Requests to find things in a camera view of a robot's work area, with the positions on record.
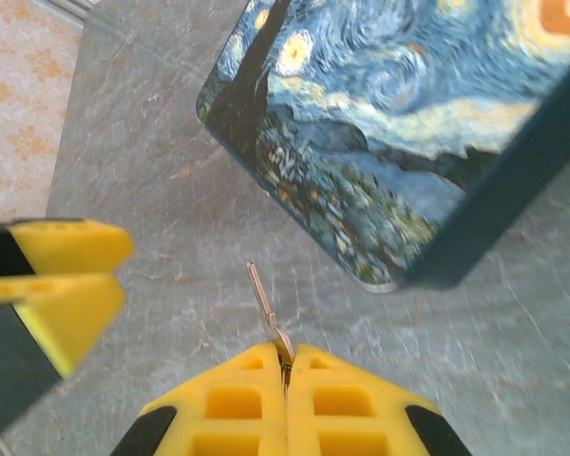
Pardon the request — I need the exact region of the starry night print tin box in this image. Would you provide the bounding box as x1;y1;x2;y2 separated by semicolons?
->
194;0;570;295

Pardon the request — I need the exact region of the small metal key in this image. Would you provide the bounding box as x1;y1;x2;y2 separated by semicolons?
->
246;260;296;370

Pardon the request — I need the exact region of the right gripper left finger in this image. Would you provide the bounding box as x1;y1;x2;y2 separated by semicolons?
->
108;341;289;456

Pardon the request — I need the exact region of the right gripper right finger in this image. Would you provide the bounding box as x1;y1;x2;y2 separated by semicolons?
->
286;343;474;456

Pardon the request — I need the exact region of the aluminium corner post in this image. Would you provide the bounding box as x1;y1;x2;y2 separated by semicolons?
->
47;0;99;21

